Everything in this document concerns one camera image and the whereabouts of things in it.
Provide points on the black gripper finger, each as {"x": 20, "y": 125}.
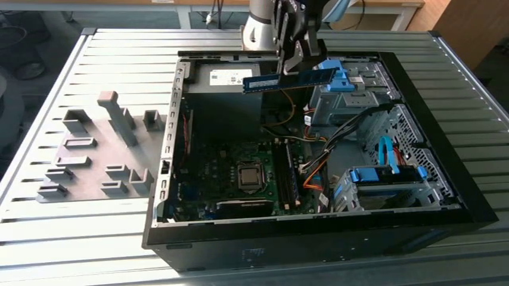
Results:
{"x": 283, "y": 44}
{"x": 314, "y": 53}

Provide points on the blue RAM stick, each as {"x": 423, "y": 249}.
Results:
{"x": 318, "y": 76}

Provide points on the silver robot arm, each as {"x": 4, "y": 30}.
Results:
{"x": 258, "y": 32}

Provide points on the black RAM slot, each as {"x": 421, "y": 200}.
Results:
{"x": 282, "y": 178}

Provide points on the grey metal drive cage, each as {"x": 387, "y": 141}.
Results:
{"x": 350, "y": 104}

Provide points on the white desk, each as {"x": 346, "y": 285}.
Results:
{"x": 403, "y": 16}

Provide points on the grey power supply unit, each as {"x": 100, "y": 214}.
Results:
{"x": 221, "y": 104}

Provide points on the wooden cabinet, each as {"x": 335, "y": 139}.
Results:
{"x": 469, "y": 29}

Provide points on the hard disk in blue carrier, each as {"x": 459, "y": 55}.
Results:
{"x": 367, "y": 174}

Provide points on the silver CPU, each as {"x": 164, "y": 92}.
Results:
{"x": 250, "y": 176}

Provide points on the CPU socket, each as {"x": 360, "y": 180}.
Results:
{"x": 250, "y": 188}

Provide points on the green motherboard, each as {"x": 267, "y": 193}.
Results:
{"x": 209, "y": 178}

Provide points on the metal disk bay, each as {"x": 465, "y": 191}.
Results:
{"x": 396, "y": 189}

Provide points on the black graphics card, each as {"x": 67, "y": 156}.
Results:
{"x": 244, "y": 208}

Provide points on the grey parts rack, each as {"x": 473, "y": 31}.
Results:
{"x": 99, "y": 143}

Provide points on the black PC case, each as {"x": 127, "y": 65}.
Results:
{"x": 278, "y": 238}

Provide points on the black wheeled chair base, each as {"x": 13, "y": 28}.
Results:
{"x": 29, "y": 70}

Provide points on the blue plastic drive bracket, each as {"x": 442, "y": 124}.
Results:
{"x": 342, "y": 85}

